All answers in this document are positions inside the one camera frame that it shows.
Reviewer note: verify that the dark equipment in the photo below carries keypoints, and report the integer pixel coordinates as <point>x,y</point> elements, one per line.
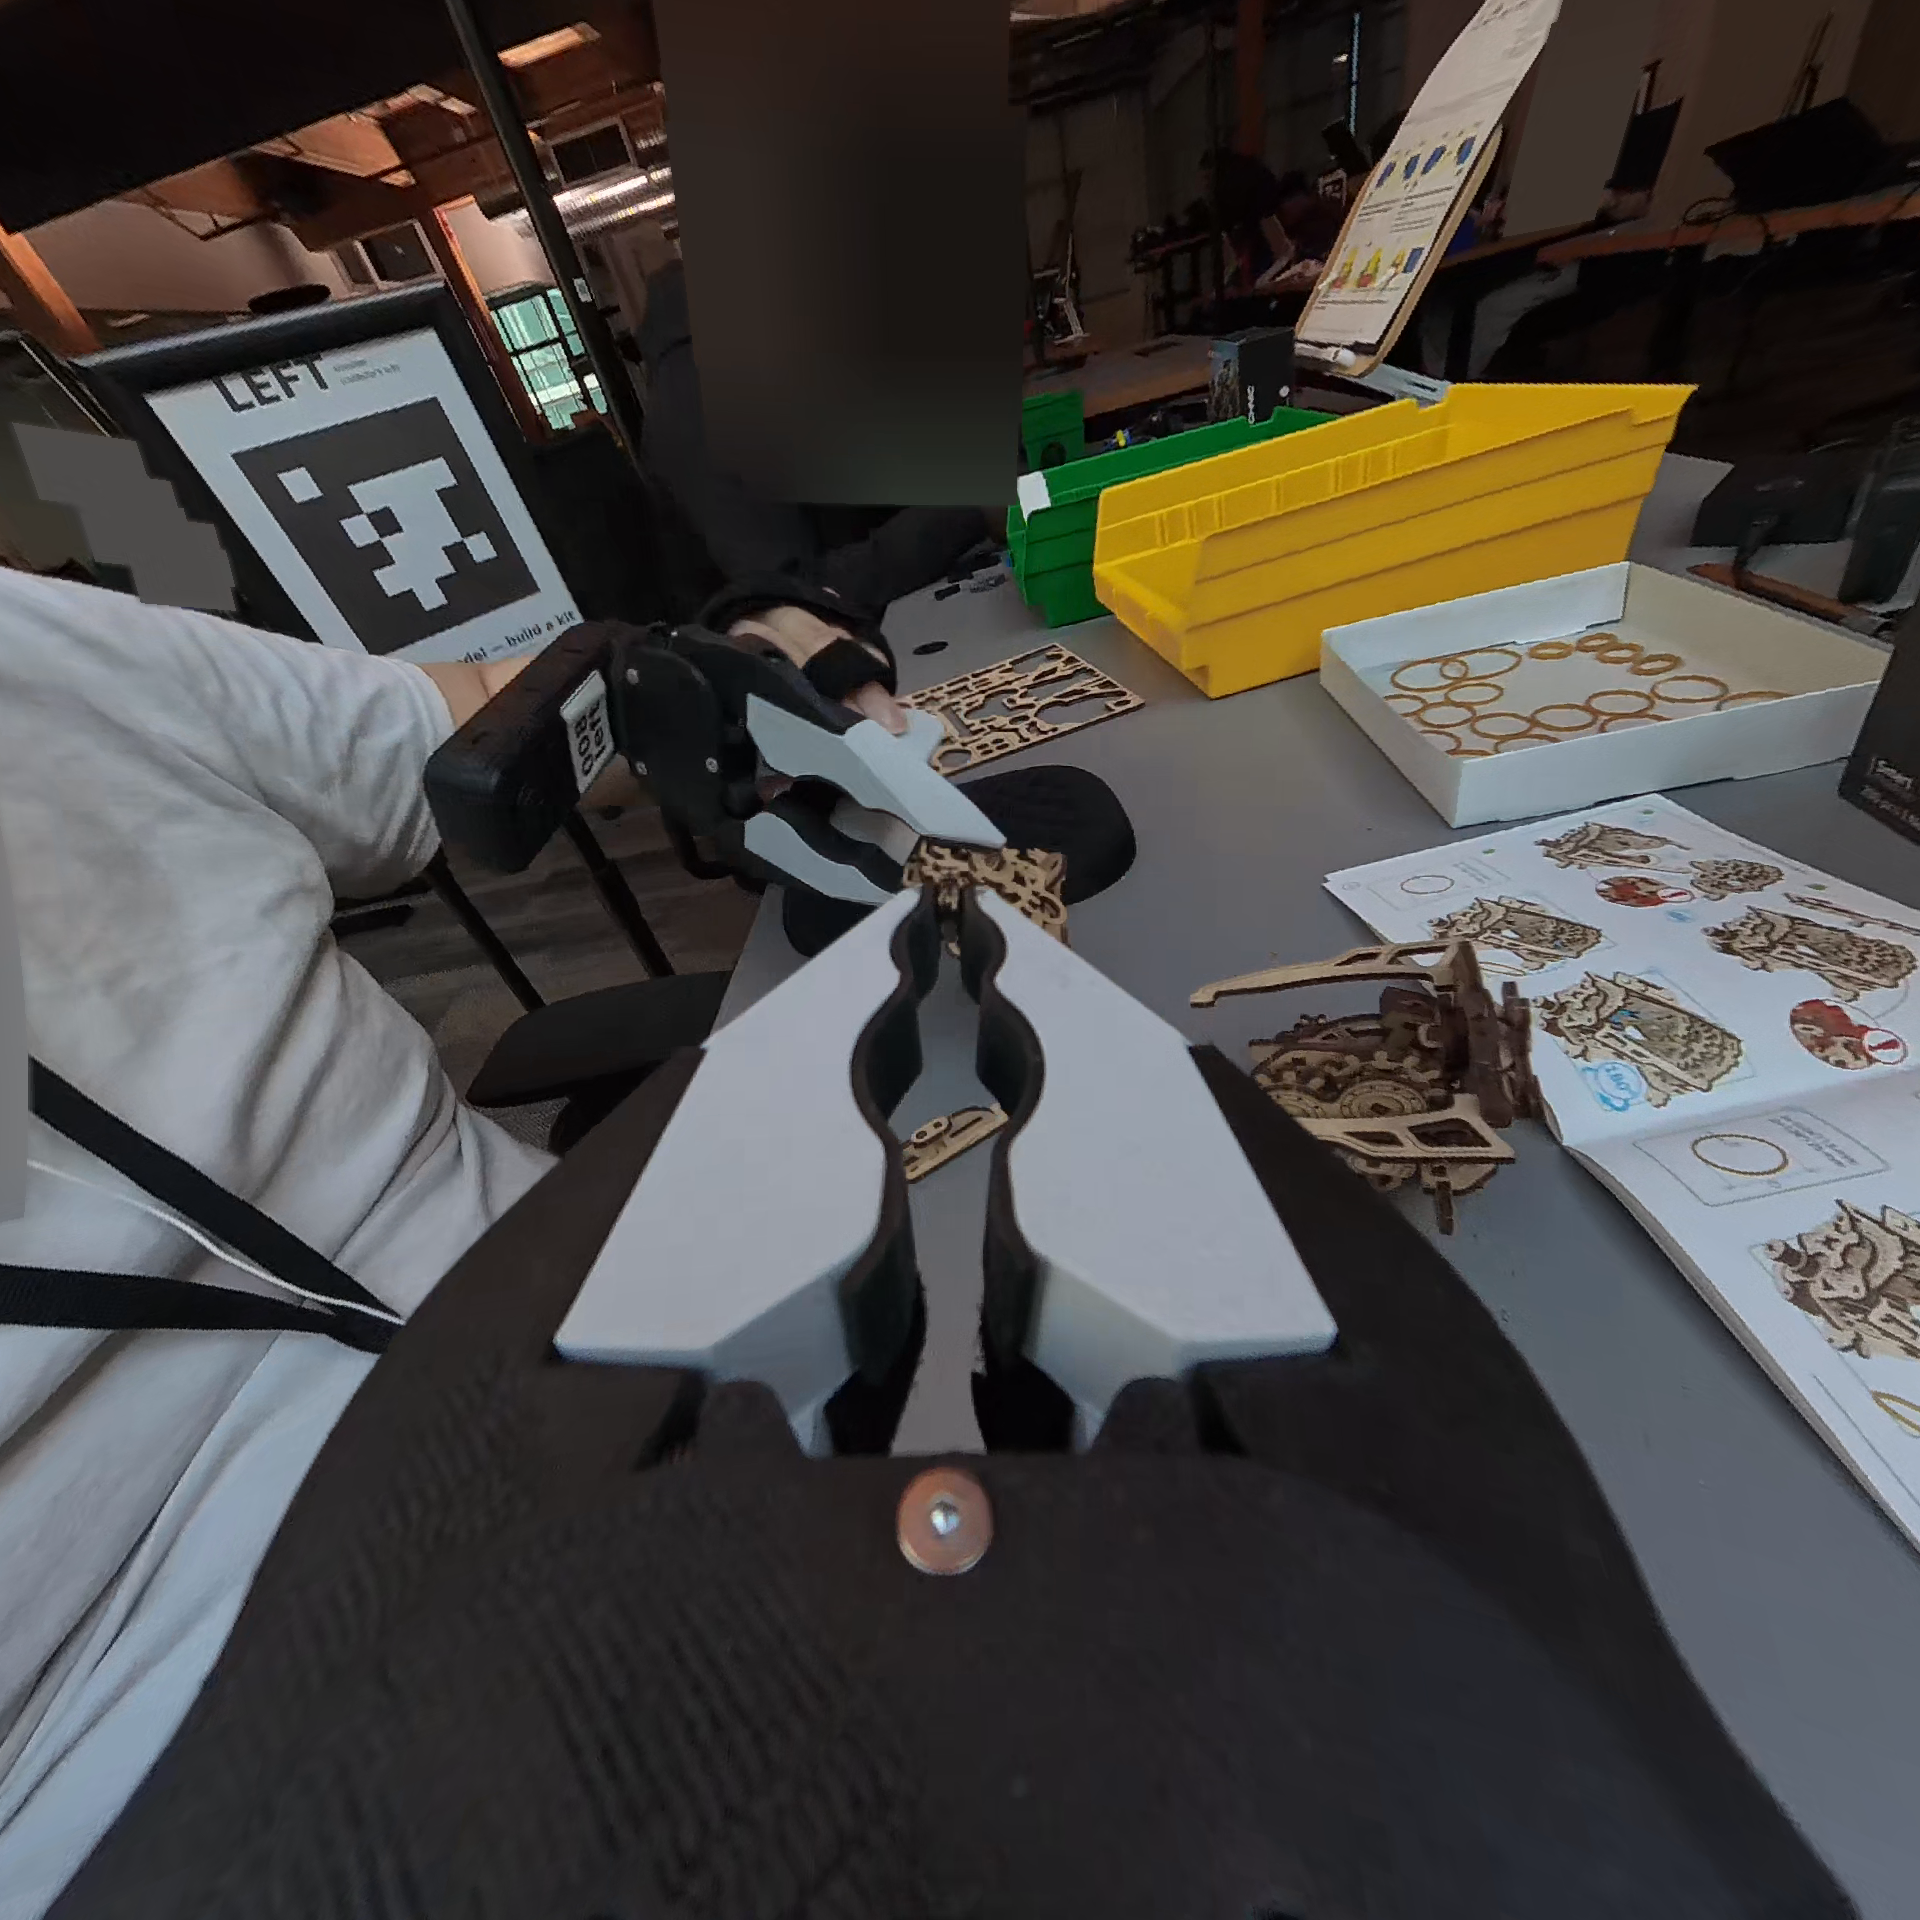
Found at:
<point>1785,504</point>

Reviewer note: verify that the person's left hand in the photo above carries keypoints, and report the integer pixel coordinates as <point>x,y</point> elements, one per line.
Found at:
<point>825,646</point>

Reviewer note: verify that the yellow plastic bin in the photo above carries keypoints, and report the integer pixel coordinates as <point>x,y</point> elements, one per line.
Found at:
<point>1349,600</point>

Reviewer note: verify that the small black box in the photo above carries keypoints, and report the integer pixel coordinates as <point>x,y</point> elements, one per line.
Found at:
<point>1252,376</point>

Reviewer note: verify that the wooden gear plate part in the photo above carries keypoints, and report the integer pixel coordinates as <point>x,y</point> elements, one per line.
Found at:
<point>1020,885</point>

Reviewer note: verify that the wooden mechanical model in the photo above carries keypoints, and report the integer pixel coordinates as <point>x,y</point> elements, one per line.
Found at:
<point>1394,1080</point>

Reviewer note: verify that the green plastic bin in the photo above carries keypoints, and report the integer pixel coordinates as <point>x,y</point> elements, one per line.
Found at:
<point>1050,555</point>

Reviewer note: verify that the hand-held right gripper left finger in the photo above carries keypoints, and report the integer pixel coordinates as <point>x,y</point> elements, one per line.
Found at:
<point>720,1201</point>

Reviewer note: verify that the black model kit box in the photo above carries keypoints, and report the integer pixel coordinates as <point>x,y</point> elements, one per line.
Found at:
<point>1892,751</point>

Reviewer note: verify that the black metal pole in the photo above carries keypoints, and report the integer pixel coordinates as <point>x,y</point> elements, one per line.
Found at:
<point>524,194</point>

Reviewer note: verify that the wooden clipboard with instruction sheet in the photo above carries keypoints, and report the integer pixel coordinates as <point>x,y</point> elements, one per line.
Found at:
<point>1424,194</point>

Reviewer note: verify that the open instruction booklet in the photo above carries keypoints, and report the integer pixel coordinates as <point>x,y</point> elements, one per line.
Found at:
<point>1723,1277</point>

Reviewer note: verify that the white clipboard stand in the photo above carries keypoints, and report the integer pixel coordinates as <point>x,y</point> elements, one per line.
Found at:
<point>1411,387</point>

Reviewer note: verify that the grey desk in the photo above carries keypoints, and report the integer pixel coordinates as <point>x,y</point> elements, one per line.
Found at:
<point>1230,839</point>

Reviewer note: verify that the black white marker sign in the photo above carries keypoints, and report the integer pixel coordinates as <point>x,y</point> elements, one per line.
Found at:
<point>270,435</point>

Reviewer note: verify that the person's left forearm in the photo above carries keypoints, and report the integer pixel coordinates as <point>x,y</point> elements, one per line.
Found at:
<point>481,682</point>

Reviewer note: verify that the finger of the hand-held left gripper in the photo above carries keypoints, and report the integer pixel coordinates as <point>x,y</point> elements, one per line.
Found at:
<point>819,856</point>
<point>900,781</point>

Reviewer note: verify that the flat wooden strip part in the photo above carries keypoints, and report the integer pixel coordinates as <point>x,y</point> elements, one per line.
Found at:
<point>944,1143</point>

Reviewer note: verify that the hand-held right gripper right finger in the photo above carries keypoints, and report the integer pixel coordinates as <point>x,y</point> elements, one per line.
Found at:
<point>1155,1201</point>

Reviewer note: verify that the pile of rubber bands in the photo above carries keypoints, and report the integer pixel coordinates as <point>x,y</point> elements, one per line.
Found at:
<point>1611,647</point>

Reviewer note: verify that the white cardboard tray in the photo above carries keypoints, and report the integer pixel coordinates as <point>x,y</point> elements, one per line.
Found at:
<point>1574,763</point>

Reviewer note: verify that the laser-cut wooden part sheet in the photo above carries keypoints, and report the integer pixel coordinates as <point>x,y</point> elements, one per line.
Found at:
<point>1102,698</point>

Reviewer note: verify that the black office chair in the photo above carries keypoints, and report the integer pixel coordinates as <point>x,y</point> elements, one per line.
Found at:
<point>600,1035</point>

